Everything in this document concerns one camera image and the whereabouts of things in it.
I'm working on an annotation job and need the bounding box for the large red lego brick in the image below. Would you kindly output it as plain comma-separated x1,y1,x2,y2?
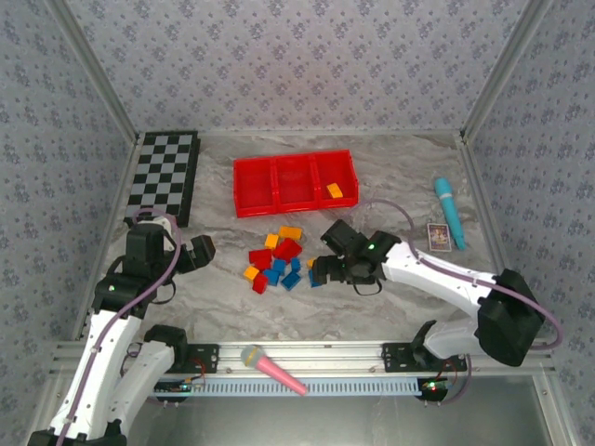
271,237,304,262
248,248,274,271

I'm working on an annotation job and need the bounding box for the small playing card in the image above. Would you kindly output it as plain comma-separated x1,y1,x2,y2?
426,221,454,254

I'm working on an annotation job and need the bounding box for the black grey chessboard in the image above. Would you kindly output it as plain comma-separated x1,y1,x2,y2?
123,130,202,230

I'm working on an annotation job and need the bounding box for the teal toy microphone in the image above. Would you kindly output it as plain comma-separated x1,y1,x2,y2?
433,177,468,252

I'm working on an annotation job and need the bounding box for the pink toy microphone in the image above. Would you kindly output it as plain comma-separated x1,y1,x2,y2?
240,344,309,397

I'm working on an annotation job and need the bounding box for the small circuit board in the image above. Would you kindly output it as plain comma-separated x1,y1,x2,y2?
417,376,451,401
155,376,206,397

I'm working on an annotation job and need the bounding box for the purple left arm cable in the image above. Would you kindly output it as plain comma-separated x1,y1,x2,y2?
55,207,183,446

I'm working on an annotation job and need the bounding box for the aluminium table side rail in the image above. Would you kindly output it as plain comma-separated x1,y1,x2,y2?
457,132,512,280
73,132,140,343

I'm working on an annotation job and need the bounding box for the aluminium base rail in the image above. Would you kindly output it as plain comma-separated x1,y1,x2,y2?
46,340,557,378

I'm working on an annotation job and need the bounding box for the blue slotted cable duct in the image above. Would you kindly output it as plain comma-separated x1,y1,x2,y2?
67,375,422,399

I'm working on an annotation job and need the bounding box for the aluminium table end rail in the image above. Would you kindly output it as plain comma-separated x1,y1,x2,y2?
199,128,466,139

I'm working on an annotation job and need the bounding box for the aluminium frame post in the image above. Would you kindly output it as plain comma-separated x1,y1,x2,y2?
462,0,557,140
44,0,143,143

